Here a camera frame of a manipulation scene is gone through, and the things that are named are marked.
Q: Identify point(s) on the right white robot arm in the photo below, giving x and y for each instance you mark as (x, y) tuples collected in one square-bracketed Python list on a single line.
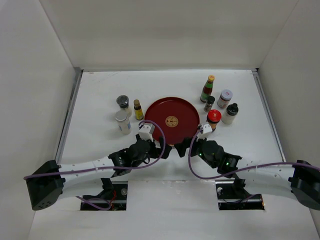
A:
[(298, 180)]

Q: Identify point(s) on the tall green red sauce bottle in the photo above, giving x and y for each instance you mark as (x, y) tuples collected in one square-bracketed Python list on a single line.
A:
[(207, 89)]

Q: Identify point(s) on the jar with silver lid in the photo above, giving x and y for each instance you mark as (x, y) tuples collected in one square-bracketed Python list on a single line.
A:
[(123, 122)]

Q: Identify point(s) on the white bottle with black pump cap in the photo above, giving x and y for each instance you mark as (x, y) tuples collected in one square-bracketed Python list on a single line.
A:
[(230, 113)]

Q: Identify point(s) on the small black cap spice bottle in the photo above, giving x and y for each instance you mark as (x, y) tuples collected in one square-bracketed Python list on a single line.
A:
[(209, 103)]

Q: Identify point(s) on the red round lacquer tray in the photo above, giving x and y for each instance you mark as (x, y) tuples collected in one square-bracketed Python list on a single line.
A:
[(177, 118)]

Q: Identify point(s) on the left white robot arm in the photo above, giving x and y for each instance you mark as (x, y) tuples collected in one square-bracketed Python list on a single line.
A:
[(51, 180)]

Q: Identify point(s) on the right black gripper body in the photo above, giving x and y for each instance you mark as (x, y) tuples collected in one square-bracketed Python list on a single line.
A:
[(197, 149)]

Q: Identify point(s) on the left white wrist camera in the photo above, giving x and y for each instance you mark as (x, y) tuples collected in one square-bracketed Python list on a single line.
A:
[(146, 132)]

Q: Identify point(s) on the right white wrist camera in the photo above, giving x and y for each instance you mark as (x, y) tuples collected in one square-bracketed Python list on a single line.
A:
[(205, 131)]

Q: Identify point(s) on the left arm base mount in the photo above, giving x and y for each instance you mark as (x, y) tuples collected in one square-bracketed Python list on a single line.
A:
[(112, 196)]

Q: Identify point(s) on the jar with red lid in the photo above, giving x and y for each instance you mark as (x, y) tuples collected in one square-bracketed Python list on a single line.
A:
[(213, 118)]

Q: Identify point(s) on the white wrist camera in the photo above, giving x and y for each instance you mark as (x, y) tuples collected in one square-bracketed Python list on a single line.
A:
[(146, 132), (205, 131)]

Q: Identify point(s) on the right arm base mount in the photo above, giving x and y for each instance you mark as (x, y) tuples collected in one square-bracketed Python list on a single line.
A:
[(231, 196)]

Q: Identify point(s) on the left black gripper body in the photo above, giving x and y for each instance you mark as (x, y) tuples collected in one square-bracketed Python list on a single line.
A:
[(151, 154)]

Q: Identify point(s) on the small yellow label bottle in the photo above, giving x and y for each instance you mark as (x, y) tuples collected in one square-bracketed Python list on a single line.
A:
[(138, 110)]

